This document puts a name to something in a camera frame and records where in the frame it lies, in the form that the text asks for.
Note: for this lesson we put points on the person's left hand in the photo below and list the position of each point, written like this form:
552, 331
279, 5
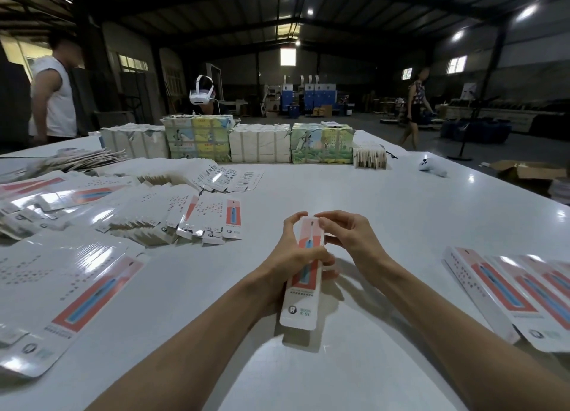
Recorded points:
289, 259

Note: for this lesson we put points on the person's right hand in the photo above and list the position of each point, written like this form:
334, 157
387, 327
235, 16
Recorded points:
361, 239

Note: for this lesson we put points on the toothbrush carton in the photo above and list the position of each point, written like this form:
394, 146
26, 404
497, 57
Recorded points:
301, 306

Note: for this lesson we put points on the pile of carton blanks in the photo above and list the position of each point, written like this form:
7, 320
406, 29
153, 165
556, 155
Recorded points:
80, 246

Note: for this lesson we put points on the person's right forearm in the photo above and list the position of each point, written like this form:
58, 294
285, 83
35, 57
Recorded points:
472, 339

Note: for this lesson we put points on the person's left forearm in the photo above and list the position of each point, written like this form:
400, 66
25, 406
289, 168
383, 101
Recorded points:
183, 351

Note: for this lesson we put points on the small beige card stack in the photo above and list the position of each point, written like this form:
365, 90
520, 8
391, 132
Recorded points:
370, 158

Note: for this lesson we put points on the small black tool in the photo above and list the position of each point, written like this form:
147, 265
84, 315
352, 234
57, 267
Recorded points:
389, 153

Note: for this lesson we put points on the green printed carton bundle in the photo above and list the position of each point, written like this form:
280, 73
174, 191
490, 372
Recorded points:
322, 144

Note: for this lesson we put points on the small white object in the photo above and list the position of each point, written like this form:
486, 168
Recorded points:
432, 166

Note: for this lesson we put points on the row of white cartons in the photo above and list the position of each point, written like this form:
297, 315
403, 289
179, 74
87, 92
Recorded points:
260, 144
134, 142

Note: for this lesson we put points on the blue machine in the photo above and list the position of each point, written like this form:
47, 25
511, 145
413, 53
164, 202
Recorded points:
316, 99

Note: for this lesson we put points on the green yellow carton bundle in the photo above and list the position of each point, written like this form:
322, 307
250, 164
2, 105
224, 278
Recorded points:
198, 139

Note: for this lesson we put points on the blue bins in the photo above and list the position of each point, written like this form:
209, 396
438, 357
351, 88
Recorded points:
476, 132

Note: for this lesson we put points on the black floor stand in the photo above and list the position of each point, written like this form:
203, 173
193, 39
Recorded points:
474, 126

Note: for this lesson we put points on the open cardboard box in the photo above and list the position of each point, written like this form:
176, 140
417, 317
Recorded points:
530, 173

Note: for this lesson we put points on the white headset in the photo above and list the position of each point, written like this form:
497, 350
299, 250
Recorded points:
201, 94

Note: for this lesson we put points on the square bright window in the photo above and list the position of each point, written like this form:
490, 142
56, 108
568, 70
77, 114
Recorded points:
288, 57

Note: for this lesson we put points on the white plastic bags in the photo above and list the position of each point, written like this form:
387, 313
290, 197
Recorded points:
559, 192

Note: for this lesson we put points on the grey crate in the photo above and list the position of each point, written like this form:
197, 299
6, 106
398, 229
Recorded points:
112, 118

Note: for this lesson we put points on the pile of grey flat sheets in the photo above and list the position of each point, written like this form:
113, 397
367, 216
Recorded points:
58, 161

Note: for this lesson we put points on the small wall window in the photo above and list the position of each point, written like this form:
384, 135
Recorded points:
407, 73

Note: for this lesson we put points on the double wall window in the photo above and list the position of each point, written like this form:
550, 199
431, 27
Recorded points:
457, 65

